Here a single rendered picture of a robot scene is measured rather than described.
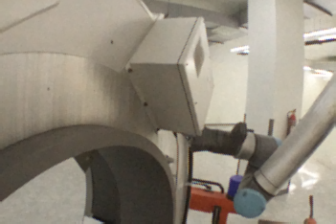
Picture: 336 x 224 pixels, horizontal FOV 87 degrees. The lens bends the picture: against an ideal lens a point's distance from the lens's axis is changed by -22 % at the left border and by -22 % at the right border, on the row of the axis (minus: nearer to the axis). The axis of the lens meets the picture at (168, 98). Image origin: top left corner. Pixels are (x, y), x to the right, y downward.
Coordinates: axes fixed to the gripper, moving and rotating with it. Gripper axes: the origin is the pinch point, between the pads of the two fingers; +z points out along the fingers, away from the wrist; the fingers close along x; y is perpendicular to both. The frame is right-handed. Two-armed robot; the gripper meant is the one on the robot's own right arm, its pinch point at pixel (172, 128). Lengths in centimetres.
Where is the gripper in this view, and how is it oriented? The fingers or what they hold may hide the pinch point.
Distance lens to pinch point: 63.2
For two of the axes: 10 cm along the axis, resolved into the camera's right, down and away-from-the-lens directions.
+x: 1.2, -7.5, 6.5
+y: -1.8, 6.3, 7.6
